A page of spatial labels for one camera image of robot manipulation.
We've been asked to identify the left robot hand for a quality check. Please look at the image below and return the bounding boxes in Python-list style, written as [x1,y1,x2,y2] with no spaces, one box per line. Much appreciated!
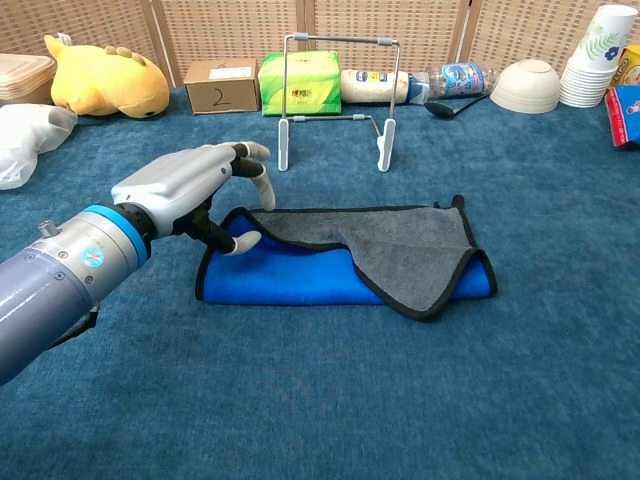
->
[110,141,277,256]

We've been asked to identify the grey and blue towel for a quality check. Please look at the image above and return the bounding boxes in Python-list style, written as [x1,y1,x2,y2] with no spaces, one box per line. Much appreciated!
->
[194,194,499,323]

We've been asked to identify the white metal wire stand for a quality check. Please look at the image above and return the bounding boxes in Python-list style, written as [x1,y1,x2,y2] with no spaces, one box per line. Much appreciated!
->
[277,32,402,174]

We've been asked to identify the brown cardboard box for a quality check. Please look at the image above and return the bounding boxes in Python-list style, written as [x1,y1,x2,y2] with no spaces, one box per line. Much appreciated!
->
[183,58,261,116]

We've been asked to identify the yellow plush toy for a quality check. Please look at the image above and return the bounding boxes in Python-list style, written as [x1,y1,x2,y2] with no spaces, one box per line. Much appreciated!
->
[43,33,171,120]

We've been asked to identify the white plastic bag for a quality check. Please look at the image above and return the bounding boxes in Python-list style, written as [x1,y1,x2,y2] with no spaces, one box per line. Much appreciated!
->
[0,103,79,191]

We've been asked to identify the wicker folding screen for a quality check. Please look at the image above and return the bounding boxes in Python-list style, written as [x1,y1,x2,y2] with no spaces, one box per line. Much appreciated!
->
[0,0,640,90]

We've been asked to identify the green tissue pack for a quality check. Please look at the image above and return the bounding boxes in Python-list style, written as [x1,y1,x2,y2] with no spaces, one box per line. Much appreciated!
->
[257,50,343,118]

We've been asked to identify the white mayonnaise bottle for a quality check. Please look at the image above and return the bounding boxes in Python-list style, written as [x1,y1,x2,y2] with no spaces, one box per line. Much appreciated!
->
[339,68,430,105]

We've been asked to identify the blue carpet table cover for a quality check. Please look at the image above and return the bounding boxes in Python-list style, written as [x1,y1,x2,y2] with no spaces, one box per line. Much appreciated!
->
[0,87,640,480]

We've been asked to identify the black ladle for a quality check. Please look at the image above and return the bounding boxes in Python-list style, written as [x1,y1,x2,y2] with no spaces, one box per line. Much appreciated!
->
[424,93,489,121]

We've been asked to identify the clear plastic water bottle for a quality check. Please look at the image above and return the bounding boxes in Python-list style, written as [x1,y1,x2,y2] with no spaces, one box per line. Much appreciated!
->
[425,61,500,101]

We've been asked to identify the beige upturned bowl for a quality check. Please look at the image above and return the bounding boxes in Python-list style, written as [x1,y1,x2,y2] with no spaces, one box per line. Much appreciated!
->
[488,58,561,115]

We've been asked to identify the stack of paper cups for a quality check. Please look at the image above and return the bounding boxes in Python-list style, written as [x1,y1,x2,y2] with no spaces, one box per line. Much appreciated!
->
[558,4,636,109]

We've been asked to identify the blue and red snack bag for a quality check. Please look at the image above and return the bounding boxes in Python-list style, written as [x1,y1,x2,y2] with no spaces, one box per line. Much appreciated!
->
[603,84,640,150]

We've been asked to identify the yellow snack bag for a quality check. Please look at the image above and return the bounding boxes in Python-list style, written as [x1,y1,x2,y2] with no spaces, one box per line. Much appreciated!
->
[607,43,640,91]

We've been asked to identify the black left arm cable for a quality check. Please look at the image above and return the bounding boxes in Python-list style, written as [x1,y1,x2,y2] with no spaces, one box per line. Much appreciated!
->
[47,304,100,351]

